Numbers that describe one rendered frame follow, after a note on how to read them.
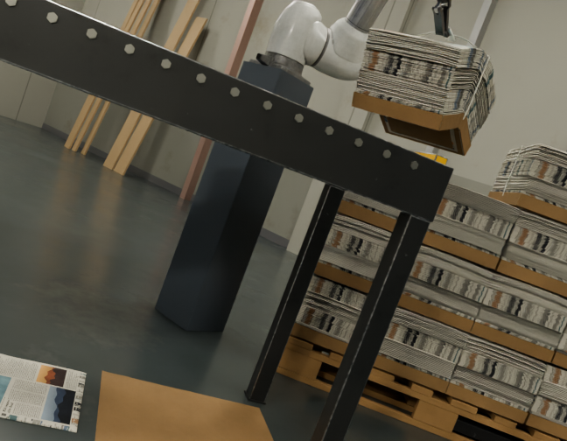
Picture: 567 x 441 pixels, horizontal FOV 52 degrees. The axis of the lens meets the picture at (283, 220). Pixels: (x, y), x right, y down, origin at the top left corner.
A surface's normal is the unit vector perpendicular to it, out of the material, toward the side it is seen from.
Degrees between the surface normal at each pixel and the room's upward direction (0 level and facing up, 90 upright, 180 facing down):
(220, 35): 90
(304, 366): 90
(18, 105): 90
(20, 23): 90
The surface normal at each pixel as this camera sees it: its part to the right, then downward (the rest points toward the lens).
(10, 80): 0.71, 0.32
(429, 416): -0.07, 0.07
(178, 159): -0.61, -0.16
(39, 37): 0.25, 0.18
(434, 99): -0.61, 0.18
